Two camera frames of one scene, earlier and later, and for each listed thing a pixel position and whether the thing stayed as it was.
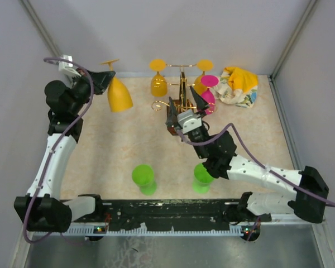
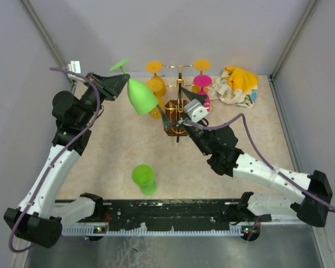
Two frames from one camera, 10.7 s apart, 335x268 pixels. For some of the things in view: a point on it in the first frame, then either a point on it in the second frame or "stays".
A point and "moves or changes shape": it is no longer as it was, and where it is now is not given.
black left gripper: [101, 80] to [110, 86]
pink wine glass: [209, 81] moves or changes shape
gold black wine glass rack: [177, 107] stays
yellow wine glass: [119, 98] to [158, 87]
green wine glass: [143, 176] stays
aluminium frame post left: [40, 26] stays
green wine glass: [202, 179] to [141, 98]
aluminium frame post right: [309, 9] stays
